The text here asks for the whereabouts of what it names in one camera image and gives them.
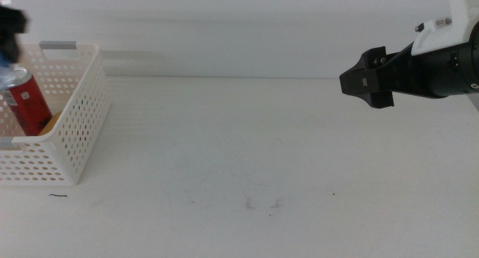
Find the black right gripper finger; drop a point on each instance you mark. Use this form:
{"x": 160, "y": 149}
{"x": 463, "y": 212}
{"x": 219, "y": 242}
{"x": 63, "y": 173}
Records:
{"x": 378, "y": 95}
{"x": 368, "y": 70}

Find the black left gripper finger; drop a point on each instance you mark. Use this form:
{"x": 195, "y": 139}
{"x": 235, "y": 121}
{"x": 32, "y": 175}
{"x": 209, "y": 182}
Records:
{"x": 11, "y": 30}

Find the clear water bottle blue cap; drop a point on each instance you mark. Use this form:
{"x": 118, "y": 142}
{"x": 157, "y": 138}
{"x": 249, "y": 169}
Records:
{"x": 5, "y": 69}

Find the red cola can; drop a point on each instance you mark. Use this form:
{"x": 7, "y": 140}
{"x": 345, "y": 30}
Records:
{"x": 31, "y": 108}

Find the yellow tea bottle white cap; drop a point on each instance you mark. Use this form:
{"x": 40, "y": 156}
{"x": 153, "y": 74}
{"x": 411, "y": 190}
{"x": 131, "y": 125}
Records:
{"x": 52, "y": 125}

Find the white perforated plastic basket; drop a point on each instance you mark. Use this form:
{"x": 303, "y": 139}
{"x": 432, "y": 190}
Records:
{"x": 80, "y": 112}

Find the small black thread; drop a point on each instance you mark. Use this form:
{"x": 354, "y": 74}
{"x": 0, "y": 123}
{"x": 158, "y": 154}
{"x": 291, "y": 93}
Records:
{"x": 58, "y": 195}

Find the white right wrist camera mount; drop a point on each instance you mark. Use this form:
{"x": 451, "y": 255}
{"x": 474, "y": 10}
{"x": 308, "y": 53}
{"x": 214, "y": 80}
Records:
{"x": 454, "y": 30}

